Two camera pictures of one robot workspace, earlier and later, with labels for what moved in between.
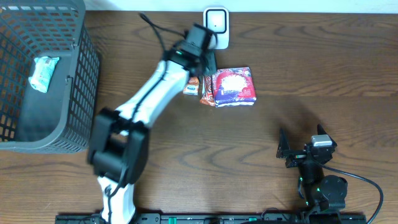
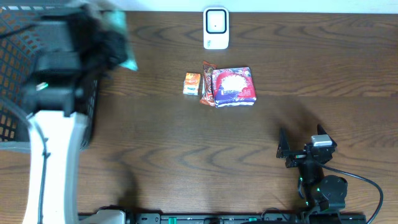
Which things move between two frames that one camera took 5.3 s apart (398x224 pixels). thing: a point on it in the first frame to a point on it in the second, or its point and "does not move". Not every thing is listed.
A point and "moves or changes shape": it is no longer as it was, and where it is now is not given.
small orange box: [193, 86] does not move
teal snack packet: [41, 74] moves or changes shape
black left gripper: [210, 62] to [104, 50]
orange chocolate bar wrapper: [208, 92] does not move
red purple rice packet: [234, 87] does not move
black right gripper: [296, 157] does not move
